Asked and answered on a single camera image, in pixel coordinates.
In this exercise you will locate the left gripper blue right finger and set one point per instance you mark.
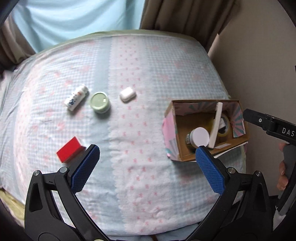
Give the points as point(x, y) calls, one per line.
point(242, 211)

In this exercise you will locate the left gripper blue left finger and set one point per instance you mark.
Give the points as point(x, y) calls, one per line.
point(52, 210)

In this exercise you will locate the yellow tape roll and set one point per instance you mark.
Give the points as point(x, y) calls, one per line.
point(224, 130)

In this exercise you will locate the white remote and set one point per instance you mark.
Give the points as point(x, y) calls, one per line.
point(215, 126)

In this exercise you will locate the red small box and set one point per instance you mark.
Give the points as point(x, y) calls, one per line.
point(70, 150)

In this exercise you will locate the green jar white lid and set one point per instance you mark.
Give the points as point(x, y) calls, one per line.
point(197, 137)

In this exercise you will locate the white pill bottle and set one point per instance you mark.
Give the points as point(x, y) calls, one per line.
point(73, 100)

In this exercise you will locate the pale green cream jar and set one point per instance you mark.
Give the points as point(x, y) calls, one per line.
point(100, 102)

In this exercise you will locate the white earbuds case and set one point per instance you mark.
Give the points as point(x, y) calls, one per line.
point(127, 94)

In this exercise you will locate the person's right hand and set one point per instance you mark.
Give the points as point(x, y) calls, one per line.
point(282, 180)

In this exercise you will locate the open cardboard box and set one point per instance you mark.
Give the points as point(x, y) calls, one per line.
point(182, 116)

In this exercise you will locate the brown right curtain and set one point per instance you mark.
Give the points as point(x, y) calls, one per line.
point(202, 20)

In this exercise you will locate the brown curtain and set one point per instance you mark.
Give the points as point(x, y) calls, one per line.
point(14, 47)
point(202, 20)

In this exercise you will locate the checkered floral bed cover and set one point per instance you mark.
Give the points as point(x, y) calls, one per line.
point(134, 190)

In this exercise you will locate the green mattress pad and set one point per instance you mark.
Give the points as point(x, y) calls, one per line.
point(159, 66)

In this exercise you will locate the brown left curtain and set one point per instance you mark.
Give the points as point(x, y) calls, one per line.
point(14, 47)

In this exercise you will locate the light blue hanging sheet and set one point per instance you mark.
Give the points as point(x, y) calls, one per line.
point(47, 23)

